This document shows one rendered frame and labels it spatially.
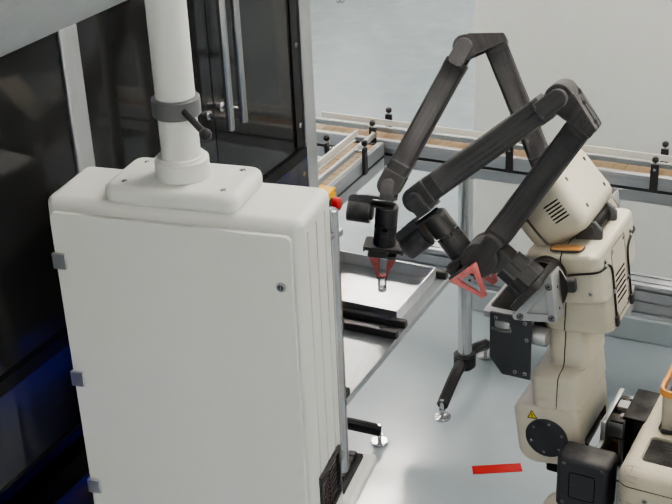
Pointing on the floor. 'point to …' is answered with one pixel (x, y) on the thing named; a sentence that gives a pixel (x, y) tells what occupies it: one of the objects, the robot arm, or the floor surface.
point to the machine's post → (308, 90)
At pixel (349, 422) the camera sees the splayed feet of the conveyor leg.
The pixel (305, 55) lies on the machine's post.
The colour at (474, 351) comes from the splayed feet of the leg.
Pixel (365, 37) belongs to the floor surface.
